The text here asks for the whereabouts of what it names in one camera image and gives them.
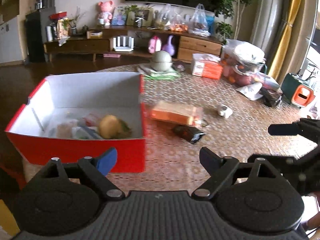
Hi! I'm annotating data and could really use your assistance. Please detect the white printed plastic bag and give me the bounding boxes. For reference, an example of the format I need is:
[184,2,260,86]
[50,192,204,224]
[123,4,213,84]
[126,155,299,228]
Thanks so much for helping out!
[44,119,103,140]

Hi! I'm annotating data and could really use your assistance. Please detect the purple gourd vase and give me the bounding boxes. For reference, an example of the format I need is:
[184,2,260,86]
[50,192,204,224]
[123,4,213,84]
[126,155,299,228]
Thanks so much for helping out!
[162,35,175,56]

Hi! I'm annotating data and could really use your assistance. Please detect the orange white tissue box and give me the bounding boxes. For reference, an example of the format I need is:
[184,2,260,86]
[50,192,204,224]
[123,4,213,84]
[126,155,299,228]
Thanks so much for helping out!
[191,54,223,80]

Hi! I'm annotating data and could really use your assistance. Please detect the yellow curtain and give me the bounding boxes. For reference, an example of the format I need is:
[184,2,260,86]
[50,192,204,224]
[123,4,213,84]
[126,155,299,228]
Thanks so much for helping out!
[267,0,302,80]

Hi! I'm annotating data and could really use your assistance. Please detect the black snack packet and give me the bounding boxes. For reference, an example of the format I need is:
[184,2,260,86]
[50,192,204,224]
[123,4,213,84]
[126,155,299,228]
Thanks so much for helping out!
[172,125,206,145]

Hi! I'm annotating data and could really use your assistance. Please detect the black cabinet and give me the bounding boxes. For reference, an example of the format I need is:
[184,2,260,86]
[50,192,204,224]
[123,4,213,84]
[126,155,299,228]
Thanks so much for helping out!
[25,0,56,63]

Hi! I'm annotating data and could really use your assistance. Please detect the yellow round fruit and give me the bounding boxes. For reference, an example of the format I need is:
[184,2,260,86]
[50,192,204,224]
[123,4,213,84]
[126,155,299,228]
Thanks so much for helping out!
[98,115,120,139]

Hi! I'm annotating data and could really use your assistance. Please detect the large bag of fruit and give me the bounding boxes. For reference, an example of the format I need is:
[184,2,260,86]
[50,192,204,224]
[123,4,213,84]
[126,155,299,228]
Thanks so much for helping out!
[220,39,267,87]

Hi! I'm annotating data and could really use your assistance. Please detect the red cardboard box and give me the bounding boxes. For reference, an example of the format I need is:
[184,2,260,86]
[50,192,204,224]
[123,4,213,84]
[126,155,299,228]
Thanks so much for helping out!
[5,72,146,173]

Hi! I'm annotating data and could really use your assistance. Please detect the white router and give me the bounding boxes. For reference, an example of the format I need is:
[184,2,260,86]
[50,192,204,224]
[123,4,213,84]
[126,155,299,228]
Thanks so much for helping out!
[112,36,135,52]

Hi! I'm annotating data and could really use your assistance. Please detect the cotton swabs pack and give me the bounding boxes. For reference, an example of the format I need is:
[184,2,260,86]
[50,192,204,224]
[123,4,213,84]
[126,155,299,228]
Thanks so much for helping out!
[83,113,102,127]

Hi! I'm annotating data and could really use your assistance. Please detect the potted green tree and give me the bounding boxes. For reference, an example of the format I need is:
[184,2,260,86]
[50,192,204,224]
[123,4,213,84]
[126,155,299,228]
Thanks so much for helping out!
[214,0,254,44]

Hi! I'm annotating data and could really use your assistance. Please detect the clear bag with oranges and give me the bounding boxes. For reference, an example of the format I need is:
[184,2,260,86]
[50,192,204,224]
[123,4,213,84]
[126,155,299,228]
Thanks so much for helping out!
[155,4,189,33]

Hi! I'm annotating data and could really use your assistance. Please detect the orange bread bag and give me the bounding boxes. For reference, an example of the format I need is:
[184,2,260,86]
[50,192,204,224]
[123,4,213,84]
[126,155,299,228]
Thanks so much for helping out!
[150,100,203,127]

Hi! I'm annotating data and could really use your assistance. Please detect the wooden tv console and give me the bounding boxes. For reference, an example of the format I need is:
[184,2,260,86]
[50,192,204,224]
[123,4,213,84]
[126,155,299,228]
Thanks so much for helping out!
[43,25,222,63]

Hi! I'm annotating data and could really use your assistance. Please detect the small white figurine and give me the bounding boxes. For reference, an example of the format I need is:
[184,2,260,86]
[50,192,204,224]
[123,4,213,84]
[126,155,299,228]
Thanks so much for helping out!
[217,104,233,119]

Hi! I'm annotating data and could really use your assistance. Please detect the white standing air conditioner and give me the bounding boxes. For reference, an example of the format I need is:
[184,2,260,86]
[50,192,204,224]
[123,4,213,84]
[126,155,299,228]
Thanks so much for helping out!
[250,0,283,56]

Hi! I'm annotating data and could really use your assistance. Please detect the picture frame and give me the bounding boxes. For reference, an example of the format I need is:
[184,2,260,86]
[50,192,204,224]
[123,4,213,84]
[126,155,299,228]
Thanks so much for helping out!
[126,7,154,28]

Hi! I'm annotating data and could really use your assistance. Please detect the green orange radio box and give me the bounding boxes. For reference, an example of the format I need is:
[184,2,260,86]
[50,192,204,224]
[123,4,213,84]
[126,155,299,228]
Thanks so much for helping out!
[281,73,315,107]

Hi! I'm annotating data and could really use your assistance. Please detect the clear bag dark contents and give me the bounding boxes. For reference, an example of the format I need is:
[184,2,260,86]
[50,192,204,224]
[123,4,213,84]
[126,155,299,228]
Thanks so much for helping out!
[188,4,210,37]

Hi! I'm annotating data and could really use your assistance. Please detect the pink teddy bear toy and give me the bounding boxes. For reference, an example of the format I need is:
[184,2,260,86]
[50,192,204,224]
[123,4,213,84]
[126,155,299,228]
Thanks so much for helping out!
[98,0,114,27]

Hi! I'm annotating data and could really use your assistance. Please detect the folded green cloth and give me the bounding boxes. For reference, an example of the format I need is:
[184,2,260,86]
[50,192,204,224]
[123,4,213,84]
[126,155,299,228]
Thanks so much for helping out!
[137,64,180,80]

